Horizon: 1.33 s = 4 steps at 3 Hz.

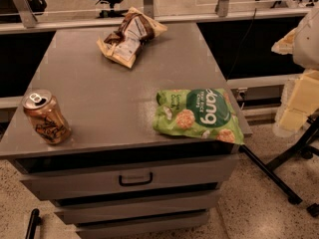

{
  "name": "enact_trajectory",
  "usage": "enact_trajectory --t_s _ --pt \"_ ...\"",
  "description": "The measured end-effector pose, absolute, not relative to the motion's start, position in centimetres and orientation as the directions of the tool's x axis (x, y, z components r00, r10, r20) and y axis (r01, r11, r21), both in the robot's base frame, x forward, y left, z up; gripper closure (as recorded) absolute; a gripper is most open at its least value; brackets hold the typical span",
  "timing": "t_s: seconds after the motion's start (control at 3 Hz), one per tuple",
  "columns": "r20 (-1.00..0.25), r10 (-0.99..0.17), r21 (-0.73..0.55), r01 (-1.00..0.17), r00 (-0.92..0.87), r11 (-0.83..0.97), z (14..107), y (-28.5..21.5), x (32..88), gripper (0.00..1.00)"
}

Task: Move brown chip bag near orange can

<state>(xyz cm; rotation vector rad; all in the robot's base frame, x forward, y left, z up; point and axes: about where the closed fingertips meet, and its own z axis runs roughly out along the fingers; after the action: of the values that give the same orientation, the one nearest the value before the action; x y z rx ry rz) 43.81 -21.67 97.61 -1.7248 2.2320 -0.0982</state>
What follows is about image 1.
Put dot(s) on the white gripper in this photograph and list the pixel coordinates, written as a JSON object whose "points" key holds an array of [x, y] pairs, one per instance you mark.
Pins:
{"points": [[307, 41]]}

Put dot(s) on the brown chip bag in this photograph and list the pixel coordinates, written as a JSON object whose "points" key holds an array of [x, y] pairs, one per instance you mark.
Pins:
{"points": [[123, 45]]}

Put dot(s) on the orange soda can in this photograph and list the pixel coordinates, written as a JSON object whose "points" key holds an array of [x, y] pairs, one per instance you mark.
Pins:
{"points": [[43, 112]]}

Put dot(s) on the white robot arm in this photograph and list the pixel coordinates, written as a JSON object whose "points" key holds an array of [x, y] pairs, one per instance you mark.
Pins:
{"points": [[306, 42]]}

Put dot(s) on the green rice chips bag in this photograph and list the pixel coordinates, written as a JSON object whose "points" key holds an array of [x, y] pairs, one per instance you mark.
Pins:
{"points": [[200, 113]]}

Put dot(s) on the grey drawer cabinet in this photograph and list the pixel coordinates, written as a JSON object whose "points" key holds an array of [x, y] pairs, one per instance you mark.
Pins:
{"points": [[110, 110]]}

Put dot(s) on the black chair top left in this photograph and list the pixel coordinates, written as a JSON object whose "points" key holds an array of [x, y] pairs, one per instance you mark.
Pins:
{"points": [[8, 7]]}

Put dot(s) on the black drawer handle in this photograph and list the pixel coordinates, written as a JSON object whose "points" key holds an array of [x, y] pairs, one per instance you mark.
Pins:
{"points": [[135, 179]]}

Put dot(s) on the black handle bottom left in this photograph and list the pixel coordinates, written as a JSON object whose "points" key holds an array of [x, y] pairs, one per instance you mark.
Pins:
{"points": [[34, 221]]}

